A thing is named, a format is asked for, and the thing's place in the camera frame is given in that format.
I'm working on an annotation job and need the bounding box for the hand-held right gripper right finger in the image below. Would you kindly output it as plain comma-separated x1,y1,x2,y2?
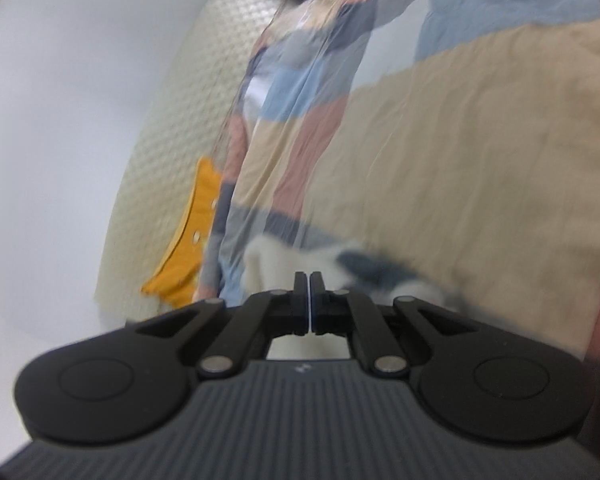
310,271,477,379

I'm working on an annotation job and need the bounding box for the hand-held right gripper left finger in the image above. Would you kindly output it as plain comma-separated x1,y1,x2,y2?
135,271,310,379

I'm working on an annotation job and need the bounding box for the cream striped sweater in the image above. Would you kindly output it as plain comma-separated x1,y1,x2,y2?
242,237,475,361

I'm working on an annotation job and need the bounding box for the yellow crown print pillow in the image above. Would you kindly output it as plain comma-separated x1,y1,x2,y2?
140,156,224,309

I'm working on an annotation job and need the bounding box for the patchwork quilt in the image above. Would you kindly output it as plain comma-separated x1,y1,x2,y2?
195,0,600,361

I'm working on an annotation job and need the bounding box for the cream quilted headboard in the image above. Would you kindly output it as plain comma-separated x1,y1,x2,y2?
94,0,302,322

